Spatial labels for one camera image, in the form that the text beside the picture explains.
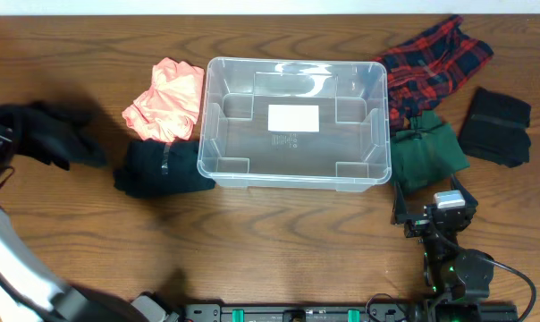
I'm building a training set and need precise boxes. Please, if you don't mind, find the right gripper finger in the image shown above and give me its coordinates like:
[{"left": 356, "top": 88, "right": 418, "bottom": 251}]
[
  {"left": 451, "top": 174, "right": 478, "bottom": 215},
  {"left": 392, "top": 182, "right": 409, "bottom": 225}
]

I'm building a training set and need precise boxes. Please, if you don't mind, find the large black garment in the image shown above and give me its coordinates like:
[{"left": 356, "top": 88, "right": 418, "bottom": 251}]
[{"left": 0, "top": 101, "right": 106, "bottom": 171}]

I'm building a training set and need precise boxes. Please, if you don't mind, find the dark navy garment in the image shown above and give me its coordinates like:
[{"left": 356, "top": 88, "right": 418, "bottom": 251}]
[{"left": 113, "top": 140, "right": 215, "bottom": 199}]

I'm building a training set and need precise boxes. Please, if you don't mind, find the pink garment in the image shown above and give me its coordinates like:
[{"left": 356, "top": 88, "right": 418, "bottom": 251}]
[{"left": 122, "top": 57, "right": 205, "bottom": 143}]

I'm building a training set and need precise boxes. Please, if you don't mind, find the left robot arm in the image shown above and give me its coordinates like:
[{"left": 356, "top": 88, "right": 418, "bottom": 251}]
[{"left": 0, "top": 125, "right": 180, "bottom": 322}]

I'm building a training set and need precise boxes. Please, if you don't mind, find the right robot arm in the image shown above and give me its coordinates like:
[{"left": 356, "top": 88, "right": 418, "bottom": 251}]
[{"left": 392, "top": 176, "right": 494, "bottom": 321}]

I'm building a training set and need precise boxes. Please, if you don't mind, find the green folded garment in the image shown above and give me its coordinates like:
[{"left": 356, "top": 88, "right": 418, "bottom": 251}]
[{"left": 391, "top": 111, "right": 470, "bottom": 195}]

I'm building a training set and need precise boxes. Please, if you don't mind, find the red plaid flannel garment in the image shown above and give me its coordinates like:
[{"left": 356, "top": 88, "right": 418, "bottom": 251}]
[{"left": 375, "top": 15, "right": 494, "bottom": 132}]

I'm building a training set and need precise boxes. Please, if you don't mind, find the white label in bin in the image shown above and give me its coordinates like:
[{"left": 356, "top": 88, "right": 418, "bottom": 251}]
[{"left": 267, "top": 105, "right": 320, "bottom": 132}]

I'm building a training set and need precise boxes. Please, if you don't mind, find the clear plastic storage bin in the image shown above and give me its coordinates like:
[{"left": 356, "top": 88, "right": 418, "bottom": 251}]
[{"left": 197, "top": 57, "right": 392, "bottom": 192}]

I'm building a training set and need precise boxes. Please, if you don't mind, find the black folded garment with strap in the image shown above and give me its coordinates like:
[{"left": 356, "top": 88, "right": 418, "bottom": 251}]
[{"left": 458, "top": 88, "right": 531, "bottom": 168}]

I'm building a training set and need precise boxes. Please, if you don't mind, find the black mounting rail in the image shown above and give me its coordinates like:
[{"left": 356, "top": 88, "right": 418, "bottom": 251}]
[{"left": 180, "top": 303, "right": 519, "bottom": 322}]

